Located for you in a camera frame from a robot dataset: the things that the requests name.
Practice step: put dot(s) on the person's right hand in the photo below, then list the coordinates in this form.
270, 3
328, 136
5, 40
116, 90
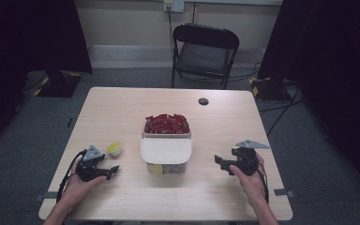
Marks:
250, 186

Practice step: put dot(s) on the grey tape strip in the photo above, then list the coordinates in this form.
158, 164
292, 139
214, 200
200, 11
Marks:
45, 196
283, 192

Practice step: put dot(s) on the white box lid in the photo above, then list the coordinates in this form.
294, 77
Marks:
166, 150

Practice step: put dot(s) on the person's left hand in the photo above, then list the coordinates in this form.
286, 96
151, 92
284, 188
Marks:
76, 189

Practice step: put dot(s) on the grey table grommet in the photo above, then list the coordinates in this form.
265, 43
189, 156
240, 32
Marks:
203, 101

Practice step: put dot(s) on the small dark floor object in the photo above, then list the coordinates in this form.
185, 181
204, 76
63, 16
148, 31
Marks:
69, 122

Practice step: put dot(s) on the tray of red items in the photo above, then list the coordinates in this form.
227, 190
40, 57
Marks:
167, 124

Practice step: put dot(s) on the yellow jelly cup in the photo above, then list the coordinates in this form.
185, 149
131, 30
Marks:
155, 168
114, 148

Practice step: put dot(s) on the black folding chair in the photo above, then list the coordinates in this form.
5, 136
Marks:
204, 56

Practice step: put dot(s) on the beige storage box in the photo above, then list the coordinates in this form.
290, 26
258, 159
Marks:
166, 168

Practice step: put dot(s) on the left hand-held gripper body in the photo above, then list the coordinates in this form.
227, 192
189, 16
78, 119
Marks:
89, 165

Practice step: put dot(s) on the black curtain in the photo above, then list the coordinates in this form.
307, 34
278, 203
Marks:
28, 37
334, 62

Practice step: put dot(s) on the white wall outlet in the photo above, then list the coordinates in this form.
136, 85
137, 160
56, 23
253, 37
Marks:
173, 5

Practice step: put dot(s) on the black stand legs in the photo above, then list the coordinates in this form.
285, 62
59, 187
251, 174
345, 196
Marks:
282, 112

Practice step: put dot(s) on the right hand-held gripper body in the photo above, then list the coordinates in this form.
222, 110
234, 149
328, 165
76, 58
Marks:
247, 161

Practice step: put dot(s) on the striped black stand base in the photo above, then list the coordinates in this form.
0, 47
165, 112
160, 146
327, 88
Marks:
267, 89
57, 84

